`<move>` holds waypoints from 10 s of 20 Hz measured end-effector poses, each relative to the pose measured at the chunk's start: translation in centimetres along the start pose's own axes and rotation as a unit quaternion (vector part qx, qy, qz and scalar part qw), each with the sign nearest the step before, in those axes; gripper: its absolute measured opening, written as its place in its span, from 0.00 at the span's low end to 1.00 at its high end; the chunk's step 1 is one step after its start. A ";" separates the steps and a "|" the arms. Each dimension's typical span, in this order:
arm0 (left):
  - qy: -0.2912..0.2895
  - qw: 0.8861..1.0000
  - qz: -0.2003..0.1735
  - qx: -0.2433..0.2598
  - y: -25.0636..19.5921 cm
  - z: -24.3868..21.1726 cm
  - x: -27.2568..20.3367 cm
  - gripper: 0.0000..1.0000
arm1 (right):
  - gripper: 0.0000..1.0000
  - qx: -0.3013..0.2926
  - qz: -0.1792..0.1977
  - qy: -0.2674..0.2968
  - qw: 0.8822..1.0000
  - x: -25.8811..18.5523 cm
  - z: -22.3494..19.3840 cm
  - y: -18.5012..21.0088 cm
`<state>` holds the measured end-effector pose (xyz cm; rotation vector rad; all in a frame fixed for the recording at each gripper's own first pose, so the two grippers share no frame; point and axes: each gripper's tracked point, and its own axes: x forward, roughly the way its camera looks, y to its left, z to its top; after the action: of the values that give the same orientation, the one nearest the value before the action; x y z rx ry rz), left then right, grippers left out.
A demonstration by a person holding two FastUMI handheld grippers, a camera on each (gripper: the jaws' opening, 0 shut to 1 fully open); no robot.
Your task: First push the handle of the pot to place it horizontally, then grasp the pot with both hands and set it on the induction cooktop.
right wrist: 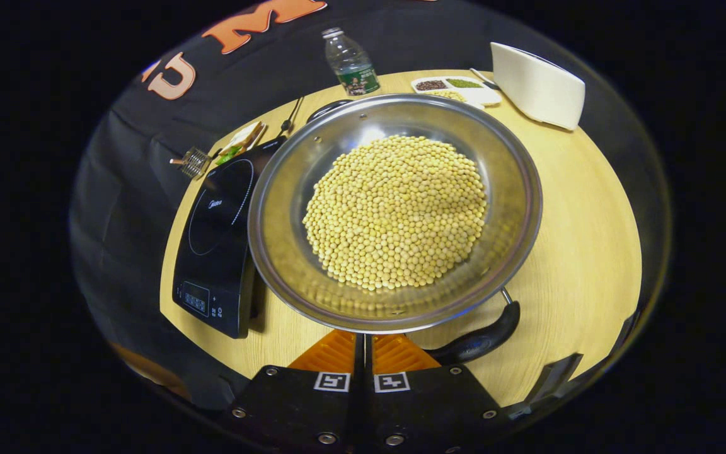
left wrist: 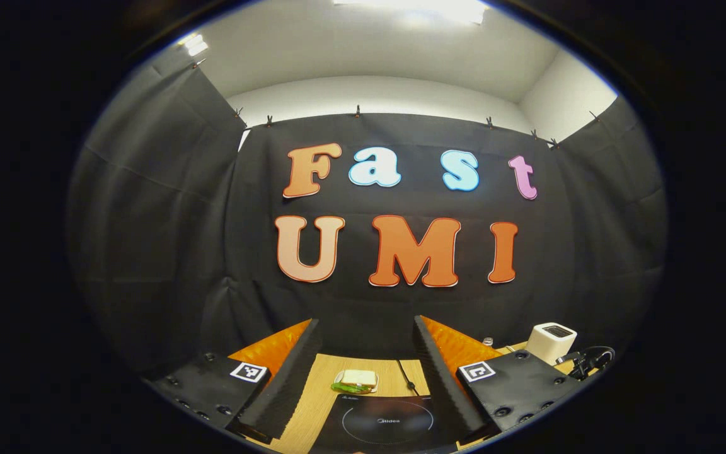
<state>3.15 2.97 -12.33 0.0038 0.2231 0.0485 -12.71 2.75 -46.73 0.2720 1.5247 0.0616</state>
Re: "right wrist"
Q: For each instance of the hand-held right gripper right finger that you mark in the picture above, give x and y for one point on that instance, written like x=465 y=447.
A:
x=426 y=403

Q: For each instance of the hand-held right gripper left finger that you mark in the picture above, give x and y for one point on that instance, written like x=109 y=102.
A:
x=300 y=403

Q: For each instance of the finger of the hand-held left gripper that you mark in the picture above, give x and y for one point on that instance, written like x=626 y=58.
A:
x=155 y=372

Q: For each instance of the black induction cooktop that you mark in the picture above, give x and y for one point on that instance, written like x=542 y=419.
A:
x=218 y=252

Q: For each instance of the pile of yellow soybeans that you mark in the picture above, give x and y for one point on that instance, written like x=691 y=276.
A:
x=394 y=214

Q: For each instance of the sandwich with lettuce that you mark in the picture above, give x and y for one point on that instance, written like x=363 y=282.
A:
x=237 y=144

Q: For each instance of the small white plate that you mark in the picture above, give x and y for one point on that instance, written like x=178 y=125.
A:
x=258 y=135

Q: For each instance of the white divided dish of beans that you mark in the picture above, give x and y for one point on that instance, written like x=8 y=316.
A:
x=464 y=88

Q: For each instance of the white spoon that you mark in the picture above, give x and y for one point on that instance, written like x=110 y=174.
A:
x=483 y=78

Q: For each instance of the white box-shaped appliance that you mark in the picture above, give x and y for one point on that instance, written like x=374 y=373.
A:
x=536 y=88

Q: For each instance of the clear plastic water bottle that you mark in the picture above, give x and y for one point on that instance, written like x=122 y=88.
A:
x=353 y=66

